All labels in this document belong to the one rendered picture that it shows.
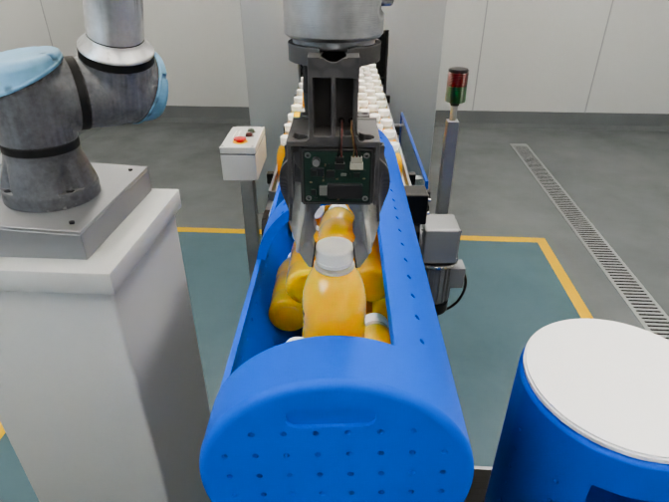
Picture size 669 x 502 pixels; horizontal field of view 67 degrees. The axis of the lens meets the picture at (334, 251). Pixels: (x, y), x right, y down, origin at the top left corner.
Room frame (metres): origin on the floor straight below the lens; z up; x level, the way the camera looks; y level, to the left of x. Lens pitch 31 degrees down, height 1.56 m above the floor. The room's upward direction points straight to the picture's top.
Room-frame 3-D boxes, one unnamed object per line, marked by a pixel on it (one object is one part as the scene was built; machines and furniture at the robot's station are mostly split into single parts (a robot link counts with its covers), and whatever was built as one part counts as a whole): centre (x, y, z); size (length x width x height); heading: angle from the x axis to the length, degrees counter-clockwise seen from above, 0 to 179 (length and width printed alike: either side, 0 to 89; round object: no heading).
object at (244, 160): (1.45, 0.27, 1.05); 0.20 x 0.10 x 0.10; 179
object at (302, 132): (0.41, 0.00, 1.44); 0.09 x 0.08 x 0.12; 179
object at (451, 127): (1.62, -0.38, 0.55); 0.04 x 0.04 x 1.10; 89
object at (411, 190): (1.28, -0.22, 0.95); 0.10 x 0.07 x 0.10; 89
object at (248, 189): (1.45, 0.27, 0.50); 0.04 x 0.04 x 1.00; 89
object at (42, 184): (0.80, 0.48, 1.25); 0.15 x 0.15 x 0.10
